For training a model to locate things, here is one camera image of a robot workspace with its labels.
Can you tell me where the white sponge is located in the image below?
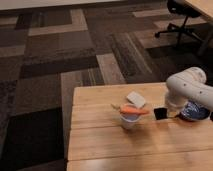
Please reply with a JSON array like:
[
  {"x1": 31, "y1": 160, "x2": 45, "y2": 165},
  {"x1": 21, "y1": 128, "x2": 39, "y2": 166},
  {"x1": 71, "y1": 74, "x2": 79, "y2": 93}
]
[{"x1": 126, "y1": 92, "x2": 146, "y2": 108}]

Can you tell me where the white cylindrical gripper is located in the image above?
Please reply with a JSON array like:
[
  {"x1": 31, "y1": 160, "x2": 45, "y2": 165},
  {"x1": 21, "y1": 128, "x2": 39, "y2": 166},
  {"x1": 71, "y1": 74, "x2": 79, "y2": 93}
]
[{"x1": 165, "y1": 92, "x2": 187, "y2": 118}]

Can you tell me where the wooden desk in background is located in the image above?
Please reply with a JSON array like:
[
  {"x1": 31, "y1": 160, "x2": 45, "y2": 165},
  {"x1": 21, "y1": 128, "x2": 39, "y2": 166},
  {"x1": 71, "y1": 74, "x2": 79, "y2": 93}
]
[{"x1": 184, "y1": 0, "x2": 213, "y2": 20}]

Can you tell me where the black eraser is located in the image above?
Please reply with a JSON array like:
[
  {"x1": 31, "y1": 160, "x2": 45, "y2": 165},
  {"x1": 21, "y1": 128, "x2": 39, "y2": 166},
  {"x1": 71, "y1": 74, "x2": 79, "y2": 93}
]
[{"x1": 154, "y1": 107, "x2": 167, "y2": 120}]

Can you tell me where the black office chair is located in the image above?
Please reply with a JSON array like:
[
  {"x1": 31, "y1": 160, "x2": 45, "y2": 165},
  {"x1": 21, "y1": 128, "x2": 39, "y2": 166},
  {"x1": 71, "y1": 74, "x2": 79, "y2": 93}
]
[{"x1": 154, "y1": 0, "x2": 207, "y2": 46}]

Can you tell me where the blue patterned bowl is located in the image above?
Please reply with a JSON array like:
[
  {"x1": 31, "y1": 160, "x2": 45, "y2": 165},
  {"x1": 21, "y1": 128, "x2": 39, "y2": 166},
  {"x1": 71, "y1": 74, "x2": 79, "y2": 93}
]
[{"x1": 178, "y1": 101, "x2": 211, "y2": 122}]

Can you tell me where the small white cup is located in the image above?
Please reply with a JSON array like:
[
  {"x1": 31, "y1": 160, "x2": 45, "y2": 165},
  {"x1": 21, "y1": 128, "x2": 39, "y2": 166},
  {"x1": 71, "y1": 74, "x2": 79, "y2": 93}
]
[{"x1": 120, "y1": 115, "x2": 141, "y2": 130}]

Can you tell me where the orange carrot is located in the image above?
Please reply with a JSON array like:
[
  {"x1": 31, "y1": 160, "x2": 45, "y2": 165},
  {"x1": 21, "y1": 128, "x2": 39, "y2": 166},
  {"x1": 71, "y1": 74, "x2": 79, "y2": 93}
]
[{"x1": 112, "y1": 105, "x2": 149, "y2": 115}]

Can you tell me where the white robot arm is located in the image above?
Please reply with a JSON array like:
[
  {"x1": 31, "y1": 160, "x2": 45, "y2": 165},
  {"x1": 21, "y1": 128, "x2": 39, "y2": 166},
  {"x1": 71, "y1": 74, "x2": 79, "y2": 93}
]
[{"x1": 165, "y1": 67, "x2": 213, "y2": 121}]

